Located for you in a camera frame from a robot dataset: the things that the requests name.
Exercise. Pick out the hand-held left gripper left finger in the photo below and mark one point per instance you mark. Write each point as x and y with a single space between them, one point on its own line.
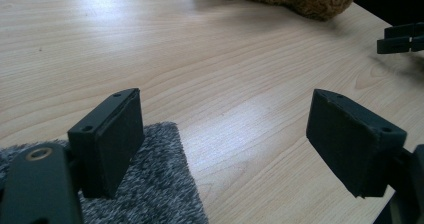
106 144

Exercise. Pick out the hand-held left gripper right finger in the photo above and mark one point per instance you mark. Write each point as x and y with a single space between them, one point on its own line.
350 144

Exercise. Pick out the grey fuzzy cloth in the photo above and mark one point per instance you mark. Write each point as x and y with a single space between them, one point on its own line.
160 174

